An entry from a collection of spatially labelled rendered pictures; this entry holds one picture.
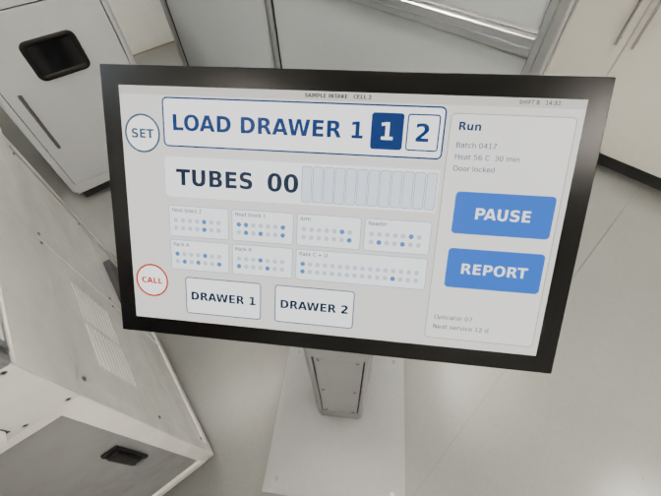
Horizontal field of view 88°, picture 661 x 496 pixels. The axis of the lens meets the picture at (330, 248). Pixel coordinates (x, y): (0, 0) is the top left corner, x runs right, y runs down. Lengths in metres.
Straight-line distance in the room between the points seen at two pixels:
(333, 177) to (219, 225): 0.14
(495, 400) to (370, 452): 0.50
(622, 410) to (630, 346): 0.28
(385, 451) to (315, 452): 0.23
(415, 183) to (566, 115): 0.15
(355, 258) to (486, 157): 0.17
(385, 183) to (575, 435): 1.35
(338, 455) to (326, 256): 1.02
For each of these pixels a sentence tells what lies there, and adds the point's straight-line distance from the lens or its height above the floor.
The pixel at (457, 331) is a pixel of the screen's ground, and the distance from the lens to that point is 0.43.
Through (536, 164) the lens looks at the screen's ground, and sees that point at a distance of 0.41.
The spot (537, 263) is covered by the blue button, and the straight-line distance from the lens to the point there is 0.42.
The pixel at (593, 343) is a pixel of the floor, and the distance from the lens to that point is 1.78.
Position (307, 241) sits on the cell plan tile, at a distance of 0.39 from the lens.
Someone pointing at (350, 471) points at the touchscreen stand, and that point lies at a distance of 1.33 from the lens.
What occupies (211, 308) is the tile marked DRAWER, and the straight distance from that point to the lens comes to 0.45.
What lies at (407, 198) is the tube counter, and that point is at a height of 1.11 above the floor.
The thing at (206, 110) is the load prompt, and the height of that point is 1.17.
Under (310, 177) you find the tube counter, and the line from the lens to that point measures 0.38.
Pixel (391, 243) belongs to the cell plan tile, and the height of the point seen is 1.07.
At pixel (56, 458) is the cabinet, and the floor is 0.64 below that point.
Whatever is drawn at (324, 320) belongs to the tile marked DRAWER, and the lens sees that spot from 0.41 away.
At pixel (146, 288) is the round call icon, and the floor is 1.01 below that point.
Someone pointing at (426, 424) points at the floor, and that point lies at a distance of 1.42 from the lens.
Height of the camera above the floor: 1.36
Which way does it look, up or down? 53 degrees down
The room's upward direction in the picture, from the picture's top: 3 degrees counter-clockwise
